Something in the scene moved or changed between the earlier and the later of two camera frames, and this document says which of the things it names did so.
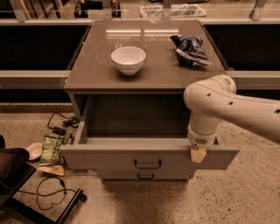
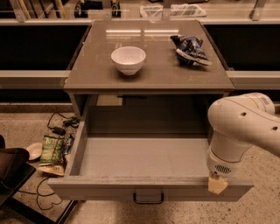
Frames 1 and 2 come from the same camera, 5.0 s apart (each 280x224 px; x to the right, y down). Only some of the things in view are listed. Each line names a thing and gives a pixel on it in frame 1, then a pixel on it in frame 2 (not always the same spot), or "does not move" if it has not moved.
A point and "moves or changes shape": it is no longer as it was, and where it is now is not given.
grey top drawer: x=143 y=153 moves or changes shape
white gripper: x=200 y=139 to x=219 y=164
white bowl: x=129 y=59 does not move
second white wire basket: x=186 y=10 does not move
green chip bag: x=52 y=150 does not move
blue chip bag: x=189 y=50 does not move
